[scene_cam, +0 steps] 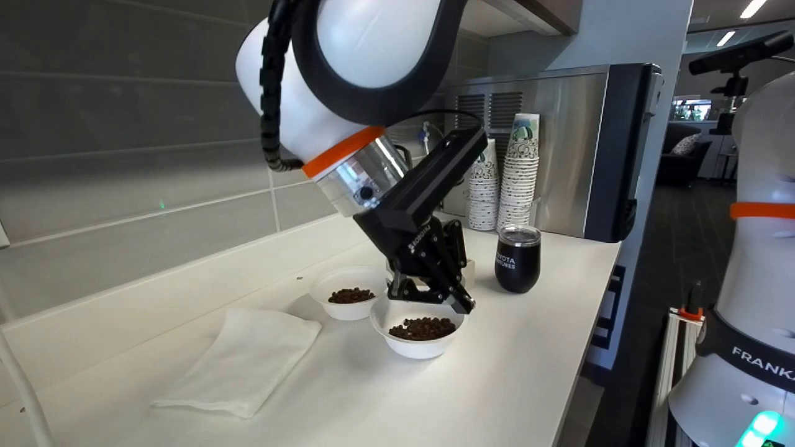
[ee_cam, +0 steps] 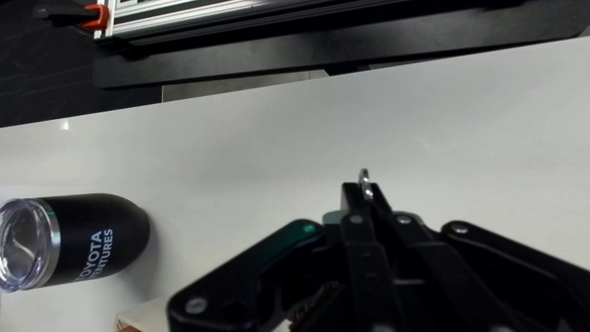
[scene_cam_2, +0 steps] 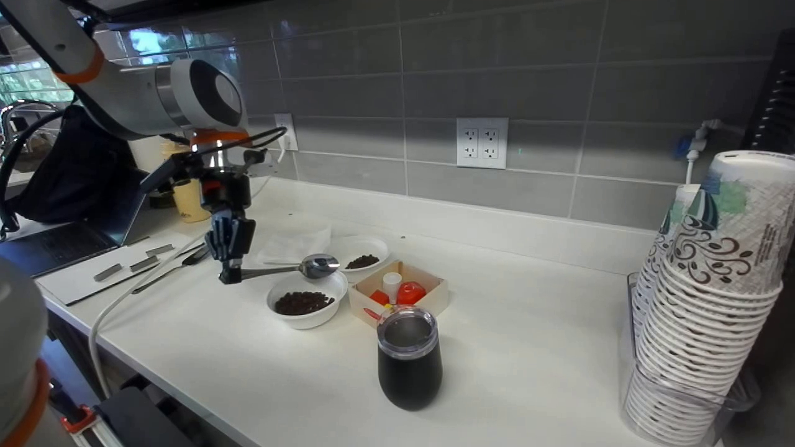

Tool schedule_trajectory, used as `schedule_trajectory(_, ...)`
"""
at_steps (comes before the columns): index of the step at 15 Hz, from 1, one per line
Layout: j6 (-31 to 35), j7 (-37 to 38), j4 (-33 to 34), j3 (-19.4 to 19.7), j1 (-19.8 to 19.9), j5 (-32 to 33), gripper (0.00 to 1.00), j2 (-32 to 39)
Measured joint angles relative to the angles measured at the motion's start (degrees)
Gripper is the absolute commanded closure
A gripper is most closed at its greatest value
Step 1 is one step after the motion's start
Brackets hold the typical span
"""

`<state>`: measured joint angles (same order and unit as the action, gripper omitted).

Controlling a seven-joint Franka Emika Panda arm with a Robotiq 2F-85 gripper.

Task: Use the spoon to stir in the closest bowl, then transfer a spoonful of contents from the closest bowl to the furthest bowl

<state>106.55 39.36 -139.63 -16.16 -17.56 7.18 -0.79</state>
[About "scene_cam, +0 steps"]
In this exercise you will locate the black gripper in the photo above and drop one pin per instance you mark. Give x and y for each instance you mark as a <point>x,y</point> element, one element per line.
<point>410,244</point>

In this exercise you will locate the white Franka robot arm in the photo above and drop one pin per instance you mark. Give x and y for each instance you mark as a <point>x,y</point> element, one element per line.
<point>356,51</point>

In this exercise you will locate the large white bowl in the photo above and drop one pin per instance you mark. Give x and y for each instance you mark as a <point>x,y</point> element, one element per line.
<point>423,349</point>

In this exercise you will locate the small white bowl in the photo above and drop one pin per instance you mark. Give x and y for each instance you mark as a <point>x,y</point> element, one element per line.
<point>351,312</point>

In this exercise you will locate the black stemless tumbler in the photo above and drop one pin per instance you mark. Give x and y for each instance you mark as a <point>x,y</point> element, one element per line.
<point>519,262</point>

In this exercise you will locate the tall patterned paper cup stack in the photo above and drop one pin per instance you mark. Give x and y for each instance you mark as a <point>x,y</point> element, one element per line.
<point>519,175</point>

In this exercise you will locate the small curved faucet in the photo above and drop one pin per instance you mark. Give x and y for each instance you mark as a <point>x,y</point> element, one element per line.
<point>429,139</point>

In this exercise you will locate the steel and black appliance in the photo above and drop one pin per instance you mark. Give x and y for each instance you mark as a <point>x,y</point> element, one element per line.
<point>572,150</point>

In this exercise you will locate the white folded napkin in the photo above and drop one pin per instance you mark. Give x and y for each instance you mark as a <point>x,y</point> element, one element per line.
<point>239,360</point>

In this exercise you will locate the orange clamp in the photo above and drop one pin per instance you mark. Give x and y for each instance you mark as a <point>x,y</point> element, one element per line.
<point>690,313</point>

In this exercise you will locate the dark background sofa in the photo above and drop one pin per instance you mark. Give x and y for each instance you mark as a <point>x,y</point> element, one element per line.
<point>686,164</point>

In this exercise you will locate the ceiling light strip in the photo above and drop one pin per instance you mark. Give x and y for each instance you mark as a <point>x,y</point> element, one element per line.
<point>753,8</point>

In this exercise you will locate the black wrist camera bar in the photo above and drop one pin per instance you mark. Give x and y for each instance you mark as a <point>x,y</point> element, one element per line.
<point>432,177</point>

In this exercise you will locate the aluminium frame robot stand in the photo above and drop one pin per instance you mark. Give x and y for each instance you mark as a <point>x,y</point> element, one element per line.
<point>685,374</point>

